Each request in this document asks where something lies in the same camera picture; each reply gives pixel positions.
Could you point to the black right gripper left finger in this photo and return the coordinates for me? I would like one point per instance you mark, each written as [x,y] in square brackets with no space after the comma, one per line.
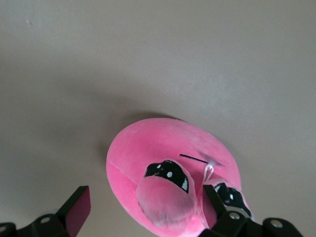
[69,217]

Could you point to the pink round plush toy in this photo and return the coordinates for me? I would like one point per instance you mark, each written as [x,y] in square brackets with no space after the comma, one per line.
[148,153]

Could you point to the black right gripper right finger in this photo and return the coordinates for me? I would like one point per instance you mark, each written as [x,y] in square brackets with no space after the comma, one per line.
[229,223]

